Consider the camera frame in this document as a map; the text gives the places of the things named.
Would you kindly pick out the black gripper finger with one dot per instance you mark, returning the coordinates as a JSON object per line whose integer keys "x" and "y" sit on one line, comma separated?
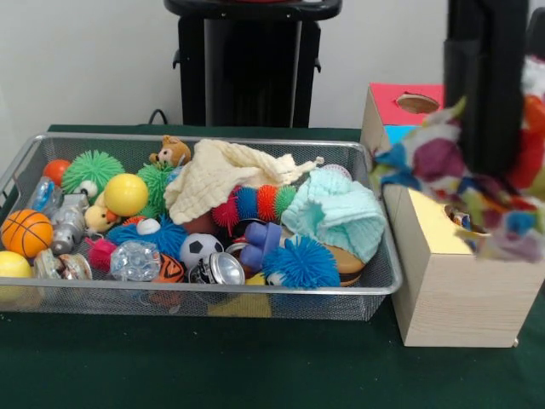
{"x": 462, "y": 68}
{"x": 498, "y": 85}

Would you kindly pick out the multicolour patchwork cloth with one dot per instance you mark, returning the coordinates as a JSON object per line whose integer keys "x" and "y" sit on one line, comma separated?
{"x": 438, "y": 162}

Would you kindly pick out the mint knitted cloth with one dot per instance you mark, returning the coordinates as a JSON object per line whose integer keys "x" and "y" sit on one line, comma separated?
{"x": 340, "y": 213}

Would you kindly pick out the blue spiky rubber ball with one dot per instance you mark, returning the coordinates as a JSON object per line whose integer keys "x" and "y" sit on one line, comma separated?
{"x": 166, "y": 234}
{"x": 302, "y": 264}

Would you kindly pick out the cream knitted cloth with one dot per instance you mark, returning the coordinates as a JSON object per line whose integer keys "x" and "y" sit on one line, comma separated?
{"x": 204, "y": 183}

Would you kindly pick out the wooden three-hole sorting box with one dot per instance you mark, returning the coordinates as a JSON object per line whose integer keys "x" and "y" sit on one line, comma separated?
{"x": 447, "y": 298}

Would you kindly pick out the multicolour spiky caterpillar toy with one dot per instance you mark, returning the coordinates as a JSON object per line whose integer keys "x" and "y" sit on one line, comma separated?
{"x": 259, "y": 202}

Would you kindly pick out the brown plush animal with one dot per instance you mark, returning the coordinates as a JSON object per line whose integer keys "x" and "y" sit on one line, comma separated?
{"x": 172, "y": 149}

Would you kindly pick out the small soccer ball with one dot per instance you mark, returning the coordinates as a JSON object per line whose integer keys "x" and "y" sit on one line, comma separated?
{"x": 200, "y": 250}

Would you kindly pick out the yellow plastic ball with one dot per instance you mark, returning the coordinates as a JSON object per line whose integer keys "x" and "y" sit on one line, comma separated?
{"x": 126, "y": 194}
{"x": 15, "y": 265}

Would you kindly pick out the dark green tablecloth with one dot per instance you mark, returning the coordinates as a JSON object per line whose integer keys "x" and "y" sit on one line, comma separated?
{"x": 255, "y": 370}

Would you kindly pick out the large green spiky ball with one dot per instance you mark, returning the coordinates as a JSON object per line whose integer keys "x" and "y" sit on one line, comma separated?
{"x": 91, "y": 168}

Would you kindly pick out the yellow plush duck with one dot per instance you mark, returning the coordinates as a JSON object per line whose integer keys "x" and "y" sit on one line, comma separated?
{"x": 100, "y": 217}

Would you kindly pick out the red-orange ball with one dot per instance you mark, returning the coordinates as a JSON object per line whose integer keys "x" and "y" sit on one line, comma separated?
{"x": 55, "y": 170}

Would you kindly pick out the silver toy robot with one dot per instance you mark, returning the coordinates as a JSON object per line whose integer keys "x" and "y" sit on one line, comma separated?
{"x": 68, "y": 221}

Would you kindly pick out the orange basketball toy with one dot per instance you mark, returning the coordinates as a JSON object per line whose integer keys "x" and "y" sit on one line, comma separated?
{"x": 26, "y": 233}

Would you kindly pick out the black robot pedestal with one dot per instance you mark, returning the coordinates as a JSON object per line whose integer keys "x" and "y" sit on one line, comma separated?
{"x": 255, "y": 72}

